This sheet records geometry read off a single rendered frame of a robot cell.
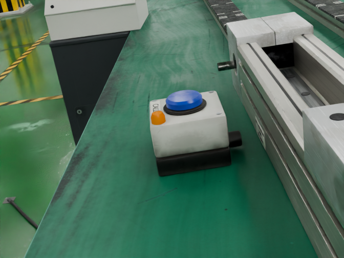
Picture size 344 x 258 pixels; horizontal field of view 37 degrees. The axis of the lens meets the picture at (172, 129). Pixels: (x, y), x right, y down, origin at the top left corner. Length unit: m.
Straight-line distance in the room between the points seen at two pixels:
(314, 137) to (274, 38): 0.35
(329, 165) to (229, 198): 0.20
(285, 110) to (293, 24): 0.26
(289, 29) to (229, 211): 0.29
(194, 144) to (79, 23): 0.77
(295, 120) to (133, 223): 0.18
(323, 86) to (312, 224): 0.21
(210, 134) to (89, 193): 0.14
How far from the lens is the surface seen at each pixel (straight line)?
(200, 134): 0.53
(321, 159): 0.34
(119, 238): 0.47
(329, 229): 0.37
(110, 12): 1.24
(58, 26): 1.28
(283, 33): 0.68
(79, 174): 0.60
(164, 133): 0.53
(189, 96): 0.55
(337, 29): 0.99
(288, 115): 0.45
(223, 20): 1.04
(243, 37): 0.67
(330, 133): 0.33
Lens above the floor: 1.05
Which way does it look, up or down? 24 degrees down
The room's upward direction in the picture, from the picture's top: 9 degrees counter-clockwise
